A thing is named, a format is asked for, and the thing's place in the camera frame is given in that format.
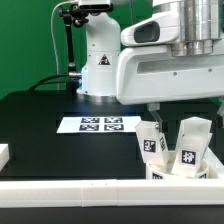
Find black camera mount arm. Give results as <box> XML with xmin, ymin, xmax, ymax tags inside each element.
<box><xmin>59</xmin><ymin>4</ymin><xmax>88</xmax><ymax>72</ymax></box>

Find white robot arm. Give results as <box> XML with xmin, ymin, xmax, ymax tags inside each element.
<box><xmin>77</xmin><ymin>0</ymin><xmax>224</xmax><ymax>120</ymax></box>

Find white cable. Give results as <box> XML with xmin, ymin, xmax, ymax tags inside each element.
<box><xmin>50</xmin><ymin>0</ymin><xmax>78</xmax><ymax>91</ymax></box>

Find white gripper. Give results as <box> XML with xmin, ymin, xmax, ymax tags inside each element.
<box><xmin>116</xmin><ymin>40</ymin><xmax>224</xmax><ymax>131</ymax></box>

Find white U-shaped fence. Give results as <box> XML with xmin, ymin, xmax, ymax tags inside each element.
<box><xmin>0</xmin><ymin>151</ymin><xmax>224</xmax><ymax>208</ymax></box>

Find black rear camera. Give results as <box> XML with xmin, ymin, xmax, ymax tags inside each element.
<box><xmin>78</xmin><ymin>0</ymin><xmax>112</xmax><ymax>12</ymax></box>

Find white marker sheet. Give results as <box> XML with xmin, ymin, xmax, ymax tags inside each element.
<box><xmin>57</xmin><ymin>116</ymin><xmax>141</xmax><ymax>134</ymax></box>

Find white round stool seat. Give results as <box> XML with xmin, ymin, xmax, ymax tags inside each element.
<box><xmin>146</xmin><ymin>151</ymin><xmax>209</xmax><ymax>180</ymax></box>

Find black cables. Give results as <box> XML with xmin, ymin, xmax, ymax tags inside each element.
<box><xmin>27</xmin><ymin>71</ymin><xmax>82</xmax><ymax>92</ymax></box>

